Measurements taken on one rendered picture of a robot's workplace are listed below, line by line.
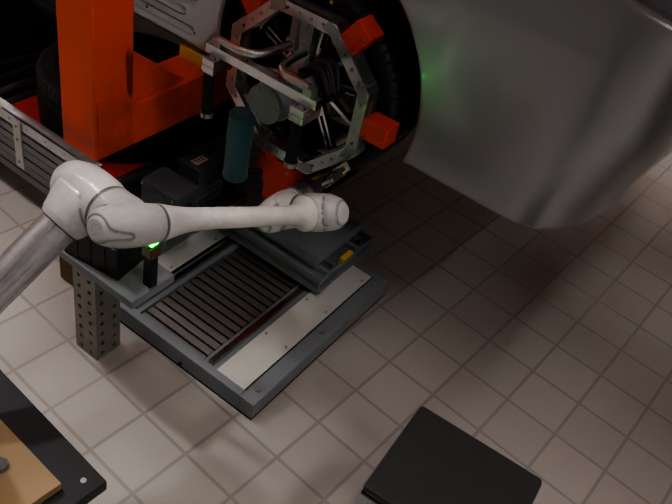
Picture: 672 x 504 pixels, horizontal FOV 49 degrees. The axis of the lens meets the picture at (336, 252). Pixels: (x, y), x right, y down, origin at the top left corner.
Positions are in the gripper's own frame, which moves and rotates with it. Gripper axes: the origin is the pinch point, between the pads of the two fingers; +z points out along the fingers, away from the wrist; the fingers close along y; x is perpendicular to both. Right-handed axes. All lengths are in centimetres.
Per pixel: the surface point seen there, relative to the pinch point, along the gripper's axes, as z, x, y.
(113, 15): -40, 72, -19
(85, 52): -47, 66, -29
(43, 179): -39, 41, -105
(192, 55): 5, 57, -46
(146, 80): -24, 54, -39
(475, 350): 27, -88, -2
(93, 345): -74, -15, -66
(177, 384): -63, -39, -51
